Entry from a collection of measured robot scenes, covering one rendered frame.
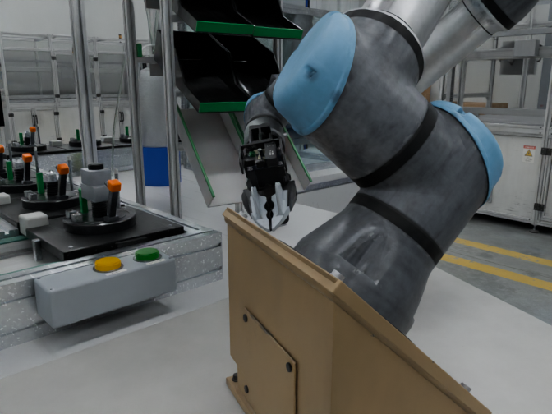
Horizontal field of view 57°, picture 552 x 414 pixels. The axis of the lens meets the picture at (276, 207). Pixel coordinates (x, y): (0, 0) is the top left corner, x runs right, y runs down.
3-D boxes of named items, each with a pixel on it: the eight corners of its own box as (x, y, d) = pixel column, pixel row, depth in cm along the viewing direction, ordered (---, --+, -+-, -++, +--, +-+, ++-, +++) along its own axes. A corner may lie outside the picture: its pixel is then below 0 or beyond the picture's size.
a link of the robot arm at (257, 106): (263, 79, 99) (236, 109, 103) (264, 105, 90) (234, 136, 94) (292, 103, 102) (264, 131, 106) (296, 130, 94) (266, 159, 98)
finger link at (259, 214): (243, 209, 72) (243, 173, 80) (252, 240, 76) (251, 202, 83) (264, 206, 72) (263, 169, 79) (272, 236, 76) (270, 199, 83)
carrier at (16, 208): (126, 212, 120) (121, 159, 117) (17, 232, 104) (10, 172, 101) (84, 195, 137) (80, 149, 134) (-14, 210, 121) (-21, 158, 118)
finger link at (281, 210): (264, 206, 72) (263, 169, 79) (272, 236, 76) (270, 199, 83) (286, 202, 72) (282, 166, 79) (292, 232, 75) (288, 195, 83)
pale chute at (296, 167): (305, 190, 125) (312, 181, 122) (259, 197, 119) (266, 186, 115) (263, 107, 137) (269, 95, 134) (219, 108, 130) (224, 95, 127)
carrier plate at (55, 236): (184, 235, 102) (184, 225, 101) (64, 263, 86) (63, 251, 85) (128, 213, 119) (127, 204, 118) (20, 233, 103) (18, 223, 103)
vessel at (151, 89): (184, 145, 197) (180, 43, 188) (152, 149, 188) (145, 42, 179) (165, 142, 207) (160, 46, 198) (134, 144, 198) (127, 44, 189)
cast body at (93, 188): (116, 199, 100) (113, 164, 98) (94, 203, 97) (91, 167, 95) (98, 192, 106) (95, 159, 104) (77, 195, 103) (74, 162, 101)
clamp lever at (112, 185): (118, 217, 98) (121, 183, 94) (108, 218, 96) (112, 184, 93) (110, 207, 100) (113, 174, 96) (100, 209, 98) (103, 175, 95)
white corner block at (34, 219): (50, 233, 103) (48, 214, 102) (27, 238, 100) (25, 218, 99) (43, 229, 106) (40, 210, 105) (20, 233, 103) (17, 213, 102)
